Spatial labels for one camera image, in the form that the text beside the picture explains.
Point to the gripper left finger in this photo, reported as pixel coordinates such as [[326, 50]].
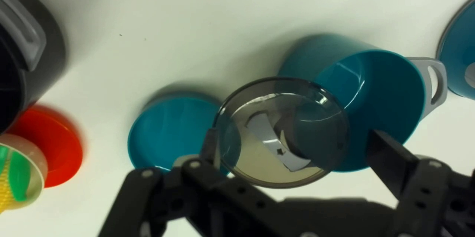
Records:
[[185, 192]]

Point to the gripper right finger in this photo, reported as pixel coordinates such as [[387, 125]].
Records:
[[426, 188]]

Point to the teal green round plate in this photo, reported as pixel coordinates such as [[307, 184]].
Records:
[[170, 129]]

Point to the black glass lid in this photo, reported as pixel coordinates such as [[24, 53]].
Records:
[[297, 118]]

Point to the red round plate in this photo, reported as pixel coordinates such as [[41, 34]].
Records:
[[55, 140]]

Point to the clear tub of toy vegetables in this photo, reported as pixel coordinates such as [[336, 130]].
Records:
[[18, 174]]

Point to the teal green lid grey knob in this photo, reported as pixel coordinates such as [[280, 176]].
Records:
[[458, 51]]

